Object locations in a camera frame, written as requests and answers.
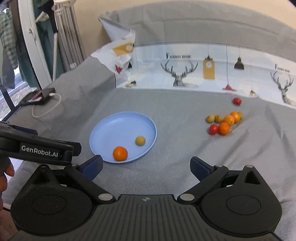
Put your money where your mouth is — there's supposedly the grey sofa cover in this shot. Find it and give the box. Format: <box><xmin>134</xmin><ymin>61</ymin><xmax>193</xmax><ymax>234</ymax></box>
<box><xmin>4</xmin><ymin>1</ymin><xmax>295</xmax><ymax>240</ymax></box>

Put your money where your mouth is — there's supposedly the white charging cable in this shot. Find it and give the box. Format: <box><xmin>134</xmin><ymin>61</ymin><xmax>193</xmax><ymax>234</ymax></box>
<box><xmin>31</xmin><ymin>92</ymin><xmax>62</xmax><ymax>119</ymax></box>

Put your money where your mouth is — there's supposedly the small orange back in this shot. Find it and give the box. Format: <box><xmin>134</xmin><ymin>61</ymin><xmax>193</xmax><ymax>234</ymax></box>
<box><xmin>230</xmin><ymin>111</ymin><xmax>241</xmax><ymax>123</ymax></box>

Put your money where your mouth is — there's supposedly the small orange front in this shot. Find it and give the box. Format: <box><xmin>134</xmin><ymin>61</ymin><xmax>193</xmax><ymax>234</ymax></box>
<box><xmin>219</xmin><ymin>122</ymin><xmax>230</xmax><ymax>136</ymax></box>

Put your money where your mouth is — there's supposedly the light blue plate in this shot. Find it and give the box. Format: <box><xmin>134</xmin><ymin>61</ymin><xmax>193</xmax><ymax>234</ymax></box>
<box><xmin>89</xmin><ymin>111</ymin><xmax>157</xmax><ymax>164</ymax></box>

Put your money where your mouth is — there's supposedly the white deer print cloth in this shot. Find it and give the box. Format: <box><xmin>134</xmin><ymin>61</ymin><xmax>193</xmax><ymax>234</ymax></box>
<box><xmin>91</xmin><ymin>18</ymin><xmax>295</xmax><ymax>108</ymax></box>

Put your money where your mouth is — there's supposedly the red cherry tomato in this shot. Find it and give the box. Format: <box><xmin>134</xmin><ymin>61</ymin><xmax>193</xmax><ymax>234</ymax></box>
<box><xmin>232</xmin><ymin>97</ymin><xmax>242</xmax><ymax>105</ymax></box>
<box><xmin>208</xmin><ymin>124</ymin><xmax>219</xmax><ymax>135</ymax></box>

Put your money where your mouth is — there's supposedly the person left hand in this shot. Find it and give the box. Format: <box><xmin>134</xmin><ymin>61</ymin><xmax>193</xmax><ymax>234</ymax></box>
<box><xmin>0</xmin><ymin>156</ymin><xmax>15</xmax><ymax>210</ymax></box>

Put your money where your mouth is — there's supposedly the small orange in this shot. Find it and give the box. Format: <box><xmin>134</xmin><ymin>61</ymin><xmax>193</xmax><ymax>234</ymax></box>
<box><xmin>230</xmin><ymin>111</ymin><xmax>241</xmax><ymax>123</ymax></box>
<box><xmin>219</xmin><ymin>122</ymin><xmax>230</xmax><ymax>136</ymax></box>

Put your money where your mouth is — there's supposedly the large orange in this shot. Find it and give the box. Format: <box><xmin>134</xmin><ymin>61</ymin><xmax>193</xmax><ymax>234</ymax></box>
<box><xmin>112</xmin><ymin>146</ymin><xmax>128</xmax><ymax>162</ymax></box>

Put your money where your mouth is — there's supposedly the black phone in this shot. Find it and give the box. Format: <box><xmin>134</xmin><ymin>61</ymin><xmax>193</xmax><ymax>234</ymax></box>
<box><xmin>19</xmin><ymin>88</ymin><xmax>56</xmax><ymax>106</ymax></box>

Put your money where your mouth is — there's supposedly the peeled mandarin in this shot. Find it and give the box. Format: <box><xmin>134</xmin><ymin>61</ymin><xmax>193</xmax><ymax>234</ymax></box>
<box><xmin>223</xmin><ymin>115</ymin><xmax>235</xmax><ymax>126</ymax></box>

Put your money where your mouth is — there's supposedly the white window frame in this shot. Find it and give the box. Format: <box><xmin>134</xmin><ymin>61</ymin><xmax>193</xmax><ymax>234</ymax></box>
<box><xmin>17</xmin><ymin>0</ymin><xmax>77</xmax><ymax>90</ymax></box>

